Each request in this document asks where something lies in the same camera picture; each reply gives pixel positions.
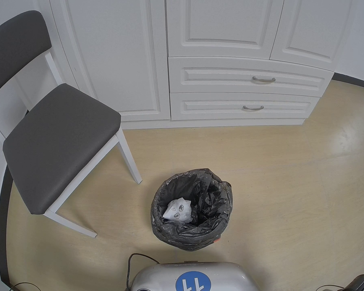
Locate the black plastic bag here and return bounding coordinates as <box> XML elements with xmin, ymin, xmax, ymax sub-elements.
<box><xmin>151</xmin><ymin>168</ymin><xmax>233</xmax><ymax>252</ymax></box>

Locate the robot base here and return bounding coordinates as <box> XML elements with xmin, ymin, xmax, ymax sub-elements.
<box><xmin>130</xmin><ymin>261</ymin><xmax>261</xmax><ymax>291</ymax></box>

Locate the crumpled white printed paper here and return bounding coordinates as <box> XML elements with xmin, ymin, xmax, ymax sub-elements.
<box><xmin>163</xmin><ymin>198</ymin><xmax>192</xmax><ymax>223</ymax></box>

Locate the white wardrobe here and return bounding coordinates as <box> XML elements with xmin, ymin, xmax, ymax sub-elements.
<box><xmin>45</xmin><ymin>0</ymin><xmax>361</xmax><ymax>130</ymax></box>

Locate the grey and white chair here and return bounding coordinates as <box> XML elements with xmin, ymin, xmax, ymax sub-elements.
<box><xmin>0</xmin><ymin>10</ymin><xmax>143</xmax><ymax>239</ymax></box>

